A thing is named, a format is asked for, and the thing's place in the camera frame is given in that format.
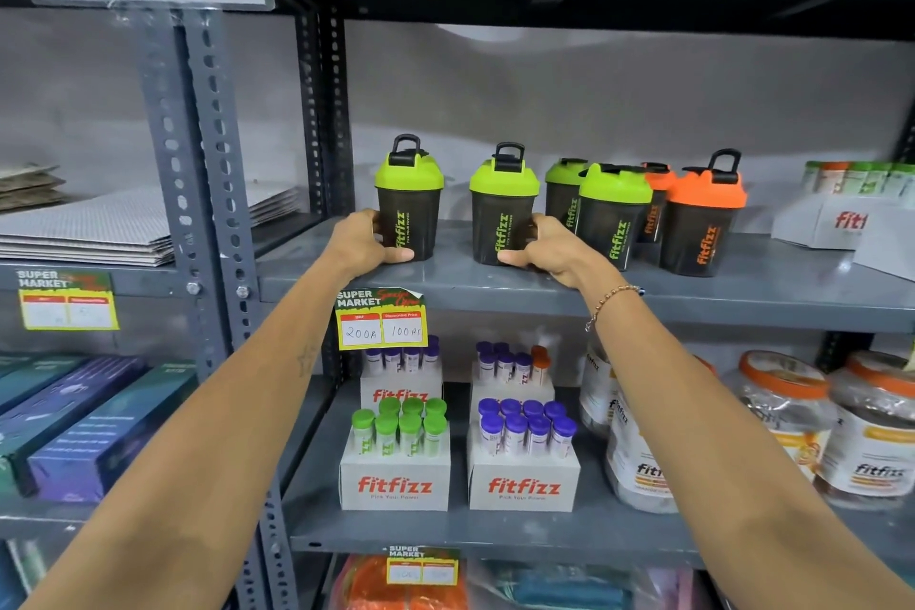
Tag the group of purple orange tubes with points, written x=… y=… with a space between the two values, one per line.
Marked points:
x=511 y=363

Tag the teal plastic wrapped pack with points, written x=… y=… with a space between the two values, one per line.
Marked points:
x=565 y=592

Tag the person's left forearm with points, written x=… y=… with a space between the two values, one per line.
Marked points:
x=214 y=438

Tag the dark purple long carton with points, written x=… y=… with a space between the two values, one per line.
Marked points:
x=64 y=416

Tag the black shaker bottle orange lid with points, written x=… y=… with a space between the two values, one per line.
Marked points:
x=700 y=223
x=654 y=198

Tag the group of green capped tubes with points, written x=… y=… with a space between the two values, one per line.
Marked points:
x=404 y=425

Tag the stack of brown flat packets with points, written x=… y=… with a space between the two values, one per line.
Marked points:
x=28 y=188

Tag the person's right forearm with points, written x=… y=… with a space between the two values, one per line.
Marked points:
x=722 y=438

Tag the black shaker bottle green lid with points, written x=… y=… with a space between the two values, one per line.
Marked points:
x=411 y=202
x=565 y=191
x=504 y=209
x=615 y=209

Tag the white display carton red print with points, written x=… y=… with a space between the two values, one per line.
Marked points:
x=523 y=486
x=394 y=484
x=400 y=389
x=511 y=391

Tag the person's left hand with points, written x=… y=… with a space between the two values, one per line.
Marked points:
x=357 y=241

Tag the teal long carton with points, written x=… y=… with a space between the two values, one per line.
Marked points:
x=36 y=381

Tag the person's left thumb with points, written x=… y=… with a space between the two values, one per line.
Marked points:
x=397 y=256

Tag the grey metal shelving rack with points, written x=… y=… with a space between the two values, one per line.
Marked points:
x=715 y=295
x=193 y=130

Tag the orange plastic wrapped pack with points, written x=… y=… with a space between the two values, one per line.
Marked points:
x=400 y=592

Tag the group of purple capped tubes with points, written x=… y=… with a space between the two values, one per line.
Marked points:
x=529 y=425
x=402 y=356

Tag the stack of grey padded sheets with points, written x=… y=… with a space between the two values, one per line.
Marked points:
x=107 y=230

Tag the blue purple long carton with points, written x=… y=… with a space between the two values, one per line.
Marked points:
x=114 y=438

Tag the white display box of sachets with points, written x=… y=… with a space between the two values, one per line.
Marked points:
x=822 y=220

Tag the green yellow shelf price label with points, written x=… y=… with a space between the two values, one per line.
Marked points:
x=68 y=302
x=381 y=320
x=422 y=566

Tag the person's right hand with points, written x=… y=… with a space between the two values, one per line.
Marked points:
x=561 y=252

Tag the person's right thumb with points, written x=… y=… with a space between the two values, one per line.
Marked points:
x=518 y=256

